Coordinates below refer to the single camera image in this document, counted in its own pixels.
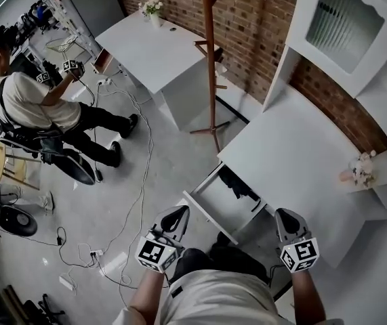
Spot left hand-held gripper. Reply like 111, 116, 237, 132
135, 204, 190, 274

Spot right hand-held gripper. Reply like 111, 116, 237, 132
274, 207, 321, 274

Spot white drawer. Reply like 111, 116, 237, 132
182, 160, 276, 246

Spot black umbrella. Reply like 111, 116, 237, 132
218, 165, 265, 213

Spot person's left forearm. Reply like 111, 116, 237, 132
126, 267, 169, 318

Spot person's right forearm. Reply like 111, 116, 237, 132
291, 268, 327, 322

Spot brown wooden drawer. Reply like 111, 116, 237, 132
90, 47, 115, 77

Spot white desk with hutch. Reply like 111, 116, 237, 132
216, 85, 387, 269

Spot person's black trousers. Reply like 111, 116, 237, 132
169, 232, 270, 288

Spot person's white shirt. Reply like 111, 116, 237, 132
111, 269, 346, 325

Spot black swivel chair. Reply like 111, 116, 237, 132
0, 134, 96, 186

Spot brown wooden coat stand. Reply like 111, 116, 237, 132
189, 0, 232, 154

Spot black round chair seat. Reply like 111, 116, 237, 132
0, 204, 39, 238

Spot black tripod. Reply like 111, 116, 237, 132
2, 284, 66, 325

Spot white square table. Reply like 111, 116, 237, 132
94, 10, 250, 132

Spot light wooden stool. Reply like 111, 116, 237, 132
0, 140, 42, 191

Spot white glass door cabinet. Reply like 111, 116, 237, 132
262, 0, 387, 114

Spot white vase with flowers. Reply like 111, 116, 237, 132
138, 0, 165, 29

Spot white metal truss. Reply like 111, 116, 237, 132
33, 0, 103, 56

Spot long white floor cable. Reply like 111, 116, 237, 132
91, 79, 155, 289

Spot white wire chair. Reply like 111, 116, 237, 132
45, 35, 79, 54

